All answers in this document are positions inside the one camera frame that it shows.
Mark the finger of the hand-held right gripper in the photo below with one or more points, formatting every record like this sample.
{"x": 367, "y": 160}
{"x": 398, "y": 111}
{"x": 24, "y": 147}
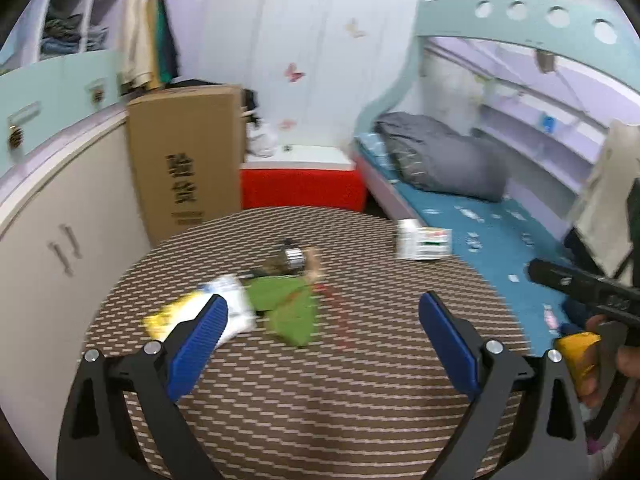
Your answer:
{"x": 575, "y": 282}

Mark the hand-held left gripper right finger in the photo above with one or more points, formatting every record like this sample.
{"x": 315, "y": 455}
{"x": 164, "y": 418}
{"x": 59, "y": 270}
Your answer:
{"x": 450, "y": 345}

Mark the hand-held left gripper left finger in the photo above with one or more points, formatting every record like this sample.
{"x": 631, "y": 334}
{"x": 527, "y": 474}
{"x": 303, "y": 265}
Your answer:
{"x": 200, "y": 340}

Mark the white yellow packet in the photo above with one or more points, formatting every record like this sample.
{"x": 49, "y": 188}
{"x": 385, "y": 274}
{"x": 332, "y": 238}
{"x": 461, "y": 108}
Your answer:
{"x": 235, "y": 305}

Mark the green cloth piece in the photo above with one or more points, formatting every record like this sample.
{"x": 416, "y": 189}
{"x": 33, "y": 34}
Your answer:
{"x": 290, "y": 310}

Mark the person's right hand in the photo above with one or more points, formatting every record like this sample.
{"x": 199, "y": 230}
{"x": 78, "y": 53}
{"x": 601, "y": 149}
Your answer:
{"x": 627, "y": 367}

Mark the beige hanging cloth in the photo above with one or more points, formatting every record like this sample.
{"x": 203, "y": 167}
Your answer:
{"x": 607, "y": 195}

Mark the blue patterned bed sheet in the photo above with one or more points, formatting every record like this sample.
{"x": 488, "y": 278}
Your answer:
{"x": 490, "y": 240}

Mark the white printed carton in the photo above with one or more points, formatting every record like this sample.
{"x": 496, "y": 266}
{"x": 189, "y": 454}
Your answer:
{"x": 425, "y": 242}

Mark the silver can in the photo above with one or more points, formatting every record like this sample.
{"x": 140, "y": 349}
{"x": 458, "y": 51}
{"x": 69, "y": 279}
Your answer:
{"x": 292, "y": 257}

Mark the beige paper scrap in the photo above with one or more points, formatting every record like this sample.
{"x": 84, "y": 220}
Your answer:
{"x": 313, "y": 265}

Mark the round striped table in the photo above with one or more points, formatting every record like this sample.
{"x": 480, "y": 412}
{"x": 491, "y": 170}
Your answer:
{"x": 325, "y": 410}

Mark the small blue box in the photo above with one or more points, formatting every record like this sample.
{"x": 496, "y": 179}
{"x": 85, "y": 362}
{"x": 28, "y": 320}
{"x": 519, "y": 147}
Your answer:
{"x": 549, "y": 124}

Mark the white cabinet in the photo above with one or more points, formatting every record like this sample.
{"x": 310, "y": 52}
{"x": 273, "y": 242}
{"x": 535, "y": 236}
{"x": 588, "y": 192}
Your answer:
{"x": 60, "y": 260}

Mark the red storage box white lid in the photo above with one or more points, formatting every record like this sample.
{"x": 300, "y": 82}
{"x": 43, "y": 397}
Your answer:
{"x": 300, "y": 190}

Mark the brown cardboard box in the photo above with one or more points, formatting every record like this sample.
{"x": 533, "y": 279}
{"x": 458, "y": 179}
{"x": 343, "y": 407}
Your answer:
{"x": 185, "y": 160}

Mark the grey folded duvet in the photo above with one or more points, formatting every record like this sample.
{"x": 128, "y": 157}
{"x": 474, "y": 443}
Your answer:
{"x": 440, "y": 160}

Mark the light blue patterned pillow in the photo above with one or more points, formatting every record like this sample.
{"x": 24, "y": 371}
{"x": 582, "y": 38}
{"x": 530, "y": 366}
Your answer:
{"x": 372, "y": 152}

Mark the white plastic bag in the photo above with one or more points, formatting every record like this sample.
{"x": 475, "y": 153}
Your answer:
{"x": 261, "y": 140}

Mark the small brown hanging object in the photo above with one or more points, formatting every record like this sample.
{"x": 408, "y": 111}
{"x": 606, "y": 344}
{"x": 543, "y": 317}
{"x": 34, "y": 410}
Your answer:
{"x": 545, "y": 61}

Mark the faded pink butterfly sticker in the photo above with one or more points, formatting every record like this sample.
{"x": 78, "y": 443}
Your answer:
{"x": 286, "y": 124}

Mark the black bag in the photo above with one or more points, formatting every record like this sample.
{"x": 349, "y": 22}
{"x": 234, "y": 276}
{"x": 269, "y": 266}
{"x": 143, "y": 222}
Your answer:
{"x": 250, "y": 102}

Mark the teal bunk bed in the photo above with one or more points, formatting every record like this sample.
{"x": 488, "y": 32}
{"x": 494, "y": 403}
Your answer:
{"x": 537, "y": 25}

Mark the teal drawer unit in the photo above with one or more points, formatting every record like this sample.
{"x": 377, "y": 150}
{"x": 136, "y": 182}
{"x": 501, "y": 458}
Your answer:
{"x": 60, "y": 90}

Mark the dark hanging garment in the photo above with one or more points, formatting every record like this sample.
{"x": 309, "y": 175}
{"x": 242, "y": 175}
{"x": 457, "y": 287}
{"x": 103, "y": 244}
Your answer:
{"x": 171, "y": 45}

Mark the green hanging garment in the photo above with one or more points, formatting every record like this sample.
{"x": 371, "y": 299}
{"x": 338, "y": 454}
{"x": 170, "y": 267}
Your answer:
{"x": 160, "y": 40}

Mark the beige hanging garment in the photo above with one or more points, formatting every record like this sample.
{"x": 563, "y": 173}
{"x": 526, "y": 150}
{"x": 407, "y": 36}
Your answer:
{"x": 137, "y": 40}

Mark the pale yellow butterfly sticker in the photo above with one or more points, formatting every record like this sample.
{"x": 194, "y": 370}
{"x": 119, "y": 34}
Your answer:
{"x": 355, "y": 28}

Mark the folded jeans stack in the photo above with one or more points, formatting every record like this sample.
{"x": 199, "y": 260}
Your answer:
{"x": 62, "y": 35}

